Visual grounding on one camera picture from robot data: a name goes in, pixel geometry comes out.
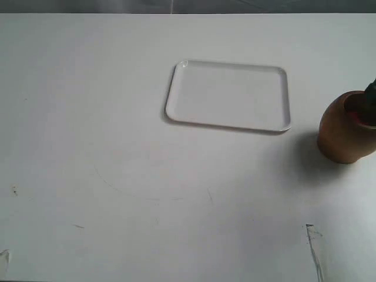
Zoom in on red object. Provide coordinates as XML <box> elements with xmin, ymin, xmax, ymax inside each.
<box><xmin>347</xmin><ymin>111</ymin><xmax>362</xmax><ymax>123</ymax></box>

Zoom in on white rectangular plastic tray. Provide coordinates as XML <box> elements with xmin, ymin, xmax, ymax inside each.
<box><xmin>164</xmin><ymin>59</ymin><xmax>291</xmax><ymax>133</ymax></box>

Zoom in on clear tape piece left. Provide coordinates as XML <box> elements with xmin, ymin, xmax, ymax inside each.
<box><xmin>0</xmin><ymin>250</ymin><xmax>10</xmax><ymax>276</ymax></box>

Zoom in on brown wooden pestle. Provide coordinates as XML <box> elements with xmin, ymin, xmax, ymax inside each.
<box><xmin>358</xmin><ymin>80</ymin><xmax>375</xmax><ymax>123</ymax></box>

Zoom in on clear tape strip right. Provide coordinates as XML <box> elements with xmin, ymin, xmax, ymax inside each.
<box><xmin>306</xmin><ymin>224</ymin><xmax>326</xmax><ymax>282</ymax></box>

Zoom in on brown wooden mortar bowl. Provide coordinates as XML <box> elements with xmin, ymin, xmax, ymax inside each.
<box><xmin>317</xmin><ymin>90</ymin><xmax>375</xmax><ymax>164</ymax></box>

